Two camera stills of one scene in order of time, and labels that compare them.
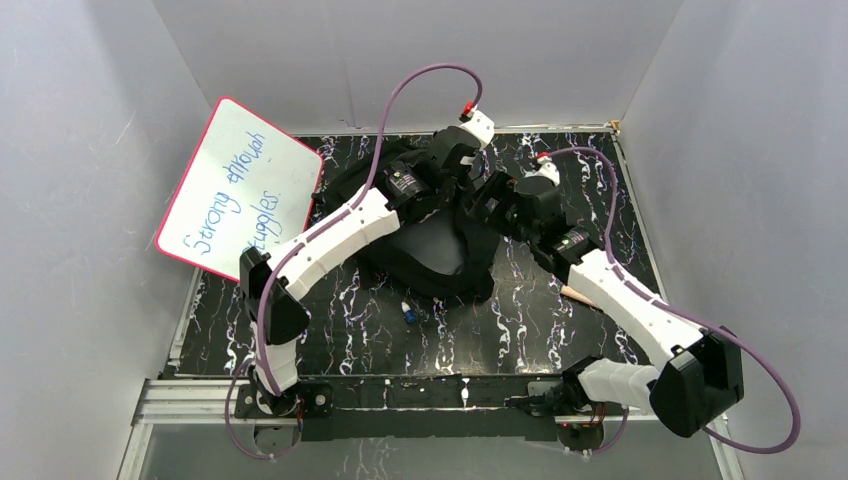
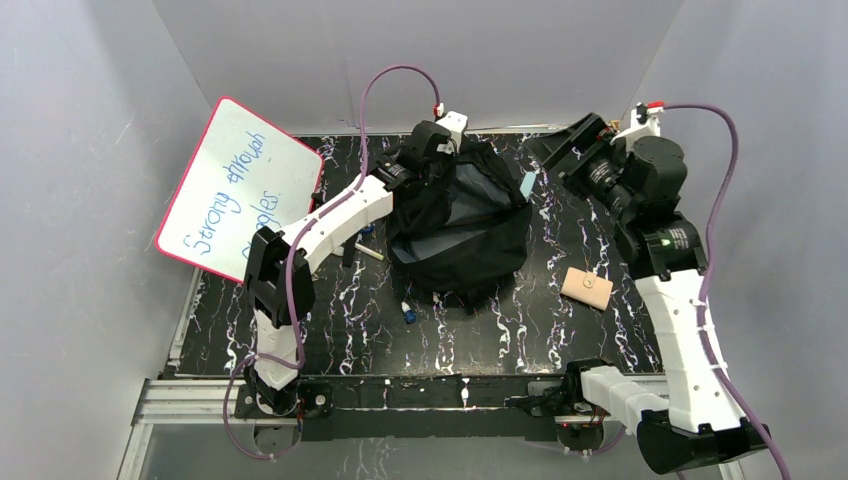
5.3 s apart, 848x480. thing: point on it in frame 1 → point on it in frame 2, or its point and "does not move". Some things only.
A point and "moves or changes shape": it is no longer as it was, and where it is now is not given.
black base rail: x=421 y=408 does not move
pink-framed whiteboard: x=251 y=183 does not move
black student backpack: x=437 y=248 moves or changes shape
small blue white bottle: x=410 y=314 does not move
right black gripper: x=498 y=187 → x=550 y=149
